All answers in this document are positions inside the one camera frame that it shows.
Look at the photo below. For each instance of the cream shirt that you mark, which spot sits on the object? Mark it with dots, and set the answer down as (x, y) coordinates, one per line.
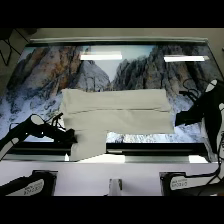
(116, 110)

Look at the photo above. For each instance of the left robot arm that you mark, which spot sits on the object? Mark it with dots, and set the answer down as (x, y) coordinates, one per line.
(23, 128)

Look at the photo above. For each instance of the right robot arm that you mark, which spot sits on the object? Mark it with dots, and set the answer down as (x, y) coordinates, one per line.
(210, 106)

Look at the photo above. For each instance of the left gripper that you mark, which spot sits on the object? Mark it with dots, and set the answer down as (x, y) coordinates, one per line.
(70, 136)

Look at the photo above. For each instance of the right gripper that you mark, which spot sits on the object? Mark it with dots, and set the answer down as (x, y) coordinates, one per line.
(187, 117)

